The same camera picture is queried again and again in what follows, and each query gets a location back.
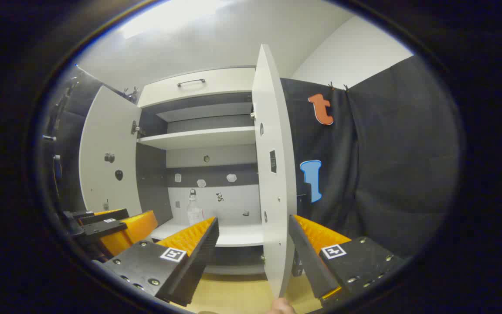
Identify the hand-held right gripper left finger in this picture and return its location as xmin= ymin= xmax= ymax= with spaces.
xmin=96 ymin=217 xmax=220 ymax=307

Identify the white and grey cabinet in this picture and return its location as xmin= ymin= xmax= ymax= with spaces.
xmin=137 ymin=66 xmax=265 ymax=276

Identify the white cabinet drawer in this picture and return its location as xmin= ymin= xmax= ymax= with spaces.
xmin=138 ymin=67 xmax=257 ymax=109

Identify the white cabinet shelf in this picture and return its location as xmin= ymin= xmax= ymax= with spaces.
xmin=156 ymin=102 xmax=254 ymax=123
xmin=149 ymin=218 xmax=265 ymax=248
xmin=138 ymin=126 xmax=257 ymax=151

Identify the clear plastic bottle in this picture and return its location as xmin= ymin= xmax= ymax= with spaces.
xmin=187 ymin=188 xmax=204 ymax=226

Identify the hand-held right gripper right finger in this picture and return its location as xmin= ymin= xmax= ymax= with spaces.
xmin=288 ymin=215 xmax=405 ymax=308

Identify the white cabinet door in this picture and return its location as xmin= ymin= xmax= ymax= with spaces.
xmin=79 ymin=85 xmax=143 ymax=217
xmin=251 ymin=44 xmax=298 ymax=299

